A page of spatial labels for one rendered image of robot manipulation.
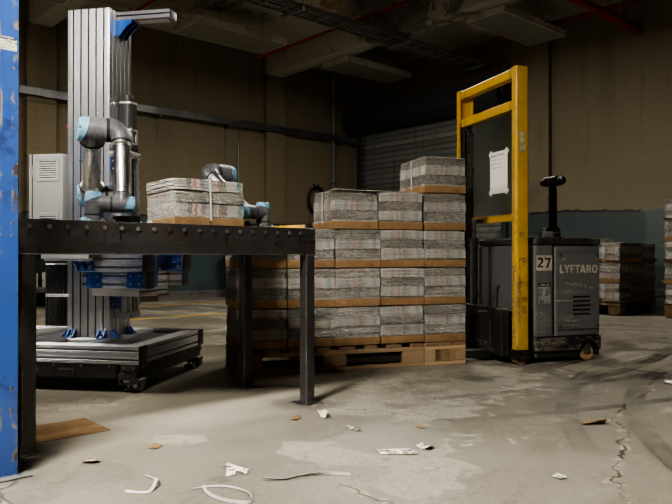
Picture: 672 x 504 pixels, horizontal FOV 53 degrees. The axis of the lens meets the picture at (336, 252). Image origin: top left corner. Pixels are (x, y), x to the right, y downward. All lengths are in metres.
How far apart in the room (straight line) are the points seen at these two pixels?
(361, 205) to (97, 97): 1.60
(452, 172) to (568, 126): 6.48
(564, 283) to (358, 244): 1.38
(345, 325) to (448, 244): 0.84
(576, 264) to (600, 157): 5.88
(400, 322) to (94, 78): 2.23
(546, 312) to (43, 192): 3.06
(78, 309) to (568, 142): 8.15
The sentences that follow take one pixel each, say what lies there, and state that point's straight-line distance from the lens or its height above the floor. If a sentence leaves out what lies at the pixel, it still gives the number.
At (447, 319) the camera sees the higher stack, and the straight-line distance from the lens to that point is 4.31.
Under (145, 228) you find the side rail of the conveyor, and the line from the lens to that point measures 2.67.
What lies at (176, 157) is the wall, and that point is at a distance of 11.21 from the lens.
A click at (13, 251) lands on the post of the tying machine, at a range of 2.29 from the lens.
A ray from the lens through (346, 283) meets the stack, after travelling 4.02.
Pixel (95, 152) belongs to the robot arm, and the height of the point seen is 1.17.
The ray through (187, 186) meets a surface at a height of 0.99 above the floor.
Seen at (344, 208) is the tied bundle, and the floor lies 0.95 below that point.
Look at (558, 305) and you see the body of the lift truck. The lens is 4.56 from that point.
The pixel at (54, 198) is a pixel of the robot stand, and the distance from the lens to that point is 4.02.
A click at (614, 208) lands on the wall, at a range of 10.26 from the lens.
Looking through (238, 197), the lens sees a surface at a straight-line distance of 3.37.
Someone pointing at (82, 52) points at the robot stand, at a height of 1.79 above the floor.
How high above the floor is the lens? 0.67
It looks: level
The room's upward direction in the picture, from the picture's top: straight up
